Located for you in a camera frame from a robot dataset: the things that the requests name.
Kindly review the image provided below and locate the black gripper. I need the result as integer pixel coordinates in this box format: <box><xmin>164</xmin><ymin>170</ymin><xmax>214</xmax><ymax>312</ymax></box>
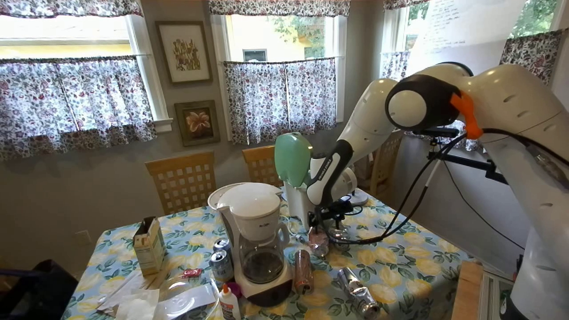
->
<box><xmin>308</xmin><ymin>199</ymin><xmax>352</xmax><ymax>240</ymax></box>

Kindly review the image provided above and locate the crushed orange can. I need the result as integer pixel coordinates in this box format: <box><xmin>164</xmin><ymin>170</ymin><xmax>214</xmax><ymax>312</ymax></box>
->
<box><xmin>308</xmin><ymin>229</ymin><xmax>331</xmax><ymax>257</ymax></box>

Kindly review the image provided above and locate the crushed silver can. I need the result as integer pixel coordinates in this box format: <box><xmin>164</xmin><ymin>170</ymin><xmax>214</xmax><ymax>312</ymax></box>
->
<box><xmin>331</xmin><ymin>227</ymin><xmax>360</xmax><ymax>247</ymax></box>

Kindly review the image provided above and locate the white mug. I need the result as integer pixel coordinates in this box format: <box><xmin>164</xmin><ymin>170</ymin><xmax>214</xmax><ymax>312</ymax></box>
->
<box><xmin>285</xmin><ymin>183</ymin><xmax>317</xmax><ymax>231</ymax></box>

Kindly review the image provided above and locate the orange drink can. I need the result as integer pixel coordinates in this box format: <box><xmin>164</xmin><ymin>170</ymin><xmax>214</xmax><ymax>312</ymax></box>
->
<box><xmin>294</xmin><ymin>247</ymin><xmax>315</xmax><ymax>293</ymax></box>

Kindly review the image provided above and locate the glass coffee carafe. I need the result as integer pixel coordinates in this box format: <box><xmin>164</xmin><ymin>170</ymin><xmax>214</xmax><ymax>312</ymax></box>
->
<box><xmin>239</xmin><ymin>241</ymin><xmax>290</xmax><ymax>286</ymax></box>

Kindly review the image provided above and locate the white coffee maker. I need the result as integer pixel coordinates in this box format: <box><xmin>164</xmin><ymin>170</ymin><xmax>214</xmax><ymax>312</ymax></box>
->
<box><xmin>216</xmin><ymin>181</ymin><xmax>297</xmax><ymax>307</ymax></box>

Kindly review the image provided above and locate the wooden lattice back chair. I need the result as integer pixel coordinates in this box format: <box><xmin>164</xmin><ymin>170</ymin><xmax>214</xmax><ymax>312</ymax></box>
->
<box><xmin>367</xmin><ymin>131</ymin><xmax>406</xmax><ymax>192</ymax></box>
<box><xmin>144</xmin><ymin>149</ymin><xmax>219</xmax><ymax>216</ymax></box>
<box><xmin>240</xmin><ymin>144</ymin><xmax>285</xmax><ymax>188</ymax></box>

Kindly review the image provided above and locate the lemon print tablecloth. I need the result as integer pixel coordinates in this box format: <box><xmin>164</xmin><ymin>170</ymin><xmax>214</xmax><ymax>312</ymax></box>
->
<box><xmin>61</xmin><ymin>188</ymin><xmax>477</xmax><ymax>320</ymax></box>

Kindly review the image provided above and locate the small silver soda can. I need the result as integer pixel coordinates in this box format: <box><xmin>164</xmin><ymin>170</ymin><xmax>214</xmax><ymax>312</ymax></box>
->
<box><xmin>212</xmin><ymin>236</ymin><xmax>233</xmax><ymax>254</ymax></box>
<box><xmin>210</xmin><ymin>248</ymin><xmax>237</xmax><ymax>284</ymax></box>

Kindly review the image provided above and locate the white glue bottle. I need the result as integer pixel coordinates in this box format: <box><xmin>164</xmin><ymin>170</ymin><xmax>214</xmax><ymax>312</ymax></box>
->
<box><xmin>219</xmin><ymin>284</ymin><xmax>244</xmax><ymax>320</ymax></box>

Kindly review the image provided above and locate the floral cafe curtain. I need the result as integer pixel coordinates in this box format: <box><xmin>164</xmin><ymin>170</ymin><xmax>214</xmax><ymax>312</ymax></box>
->
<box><xmin>500</xmin><ymin>28</ymin><xmax>566</xmax><ymax>81</ymax></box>
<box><xmin>379</xmin><ymin>49</ymin><xmax>413</xmax><ymax>81</ymax></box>
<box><xmin>223</xmin><ymin>56</ymin><xmax>340</xmax><ymax>147</ymax></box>
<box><xmin>0</xmin><ymin>56</ymin><xmax>157</xmax><ymax>160</ymax></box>

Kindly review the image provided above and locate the clear round glass lid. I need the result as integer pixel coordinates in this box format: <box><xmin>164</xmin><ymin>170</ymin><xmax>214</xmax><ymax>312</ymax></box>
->
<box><xmin>157</xmin><ymin>275</ymin><xmax>219</xmax><ymax>320</ymax></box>

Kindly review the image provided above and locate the dark framed flower picture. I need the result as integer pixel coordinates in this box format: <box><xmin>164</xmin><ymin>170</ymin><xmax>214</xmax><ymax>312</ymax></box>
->
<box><xmin>173</xmin><ymin>97</ymin><xmax>223</xmax><ymax>149</ymax></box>

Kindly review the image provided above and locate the cream green carton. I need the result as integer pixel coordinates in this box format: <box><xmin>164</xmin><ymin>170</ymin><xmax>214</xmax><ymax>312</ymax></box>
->
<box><xmin>132</xmin><ymin>215</ymin><xmax>169</xmax><ymax>279</ymax></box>

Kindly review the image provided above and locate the white framed window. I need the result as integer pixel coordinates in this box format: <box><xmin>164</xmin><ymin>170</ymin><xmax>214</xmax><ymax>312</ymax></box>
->
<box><xmin>509</xmin><ymin>0</ymin><xmax>569</xmax><ymax>39</ymax></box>
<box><xmin>210</xmin><ymin>12</ymin><xmax>349</xmax><ymax>126</ymax></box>
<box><xmin>0</xmin><ymin>12</ymin><xmax>175</xmax><ymax>135</ymax></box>

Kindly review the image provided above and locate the clear plastic bag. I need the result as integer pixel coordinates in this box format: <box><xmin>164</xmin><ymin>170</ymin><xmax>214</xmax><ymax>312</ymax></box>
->
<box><xmin>95</xmin><ymin>282</ymin><xmax>162</xmax><ymax>320</ymax></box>

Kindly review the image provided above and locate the framed botanical picture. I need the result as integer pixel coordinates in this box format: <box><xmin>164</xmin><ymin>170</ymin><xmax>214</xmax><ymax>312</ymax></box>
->
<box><xmin>155</xmin><ymin>19</ymin><xmax>216</xmax><ymax>87</ymax></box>

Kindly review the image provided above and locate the floral curtain valance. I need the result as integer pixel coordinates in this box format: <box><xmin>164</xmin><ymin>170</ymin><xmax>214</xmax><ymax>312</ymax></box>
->
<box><xmin>0</xmin><ymin>0</ymin><xmax>146</xmax><ymax>19</ymax></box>
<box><xmin>207</xmin><ymin>0</ymin><xmax>352</xmax><ymax>17</ymax></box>

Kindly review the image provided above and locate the white paper sheet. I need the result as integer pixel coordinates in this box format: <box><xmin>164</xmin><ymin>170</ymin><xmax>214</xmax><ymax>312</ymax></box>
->
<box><xmin>408</xmin><ymin>0</ymin><xmax>530</xmax><ymax>76</ymax></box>

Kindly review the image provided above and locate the black bag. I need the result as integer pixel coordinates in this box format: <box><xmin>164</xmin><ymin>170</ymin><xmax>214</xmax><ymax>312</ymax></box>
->
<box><xmin>0</xmin><ymin>257</ymin><xmax>80</xmax><ymax>320</ymax></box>

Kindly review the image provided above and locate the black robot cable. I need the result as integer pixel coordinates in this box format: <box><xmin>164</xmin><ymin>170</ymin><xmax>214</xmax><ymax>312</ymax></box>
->
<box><xmin>331</xmin><ymin>131</ymin><xmax>470</xmax><ymax>245</ymax></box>

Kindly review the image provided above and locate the red handled tool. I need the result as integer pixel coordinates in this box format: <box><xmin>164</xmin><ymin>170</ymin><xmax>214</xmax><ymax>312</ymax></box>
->
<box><xmin>176</xmin><ymin>266</ymin><xmax>207</xmax><ymax>280</ymax></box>

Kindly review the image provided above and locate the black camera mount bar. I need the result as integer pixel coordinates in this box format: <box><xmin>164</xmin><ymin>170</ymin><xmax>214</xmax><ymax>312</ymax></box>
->
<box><xmin>415</xmin><ymin>124</ymin><xmax>516</xmax><ymax>188</ymax></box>

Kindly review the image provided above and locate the orange cable clip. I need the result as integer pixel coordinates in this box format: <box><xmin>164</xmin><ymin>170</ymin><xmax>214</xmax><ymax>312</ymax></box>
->
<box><xmin>449</xmin><ymin>90</ymin><xmax>484</xmax><ymax>140</ymax></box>

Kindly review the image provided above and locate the white wall outlet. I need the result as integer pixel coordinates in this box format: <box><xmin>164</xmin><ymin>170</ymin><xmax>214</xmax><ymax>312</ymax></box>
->
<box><xmin>73</xmin><ymin>227</ymin><xmax>95</xmax><ymax>256</ymax></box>

